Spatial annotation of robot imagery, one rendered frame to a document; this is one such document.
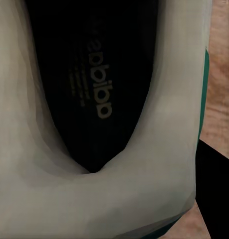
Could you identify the gym shoe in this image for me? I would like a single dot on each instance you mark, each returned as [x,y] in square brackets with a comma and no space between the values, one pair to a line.
[102,105]

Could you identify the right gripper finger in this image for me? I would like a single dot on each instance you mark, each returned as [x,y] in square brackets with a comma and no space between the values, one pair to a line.
[212,189]

